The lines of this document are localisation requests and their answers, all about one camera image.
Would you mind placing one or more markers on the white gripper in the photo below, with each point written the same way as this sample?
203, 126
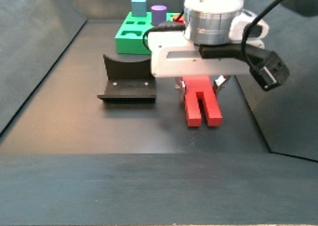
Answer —
175, 58

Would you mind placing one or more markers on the red slotted double-square block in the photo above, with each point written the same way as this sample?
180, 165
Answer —
200, 102

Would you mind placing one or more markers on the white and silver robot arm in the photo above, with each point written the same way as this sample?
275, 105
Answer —
215, 23

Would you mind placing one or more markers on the green peg board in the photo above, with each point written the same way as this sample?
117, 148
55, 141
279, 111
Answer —
128, 38

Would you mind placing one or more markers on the teal square peg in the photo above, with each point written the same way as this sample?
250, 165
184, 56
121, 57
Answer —
139, 8

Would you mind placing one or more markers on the black curved stand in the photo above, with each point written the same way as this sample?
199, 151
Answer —
129, 81

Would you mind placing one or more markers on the red cylinder peg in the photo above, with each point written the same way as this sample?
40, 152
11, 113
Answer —
179, 18

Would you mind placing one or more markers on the purple cylinder peg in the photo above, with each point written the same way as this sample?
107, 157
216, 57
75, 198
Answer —
158, 14

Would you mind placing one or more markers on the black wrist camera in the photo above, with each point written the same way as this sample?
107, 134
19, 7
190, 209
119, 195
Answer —
266, 66

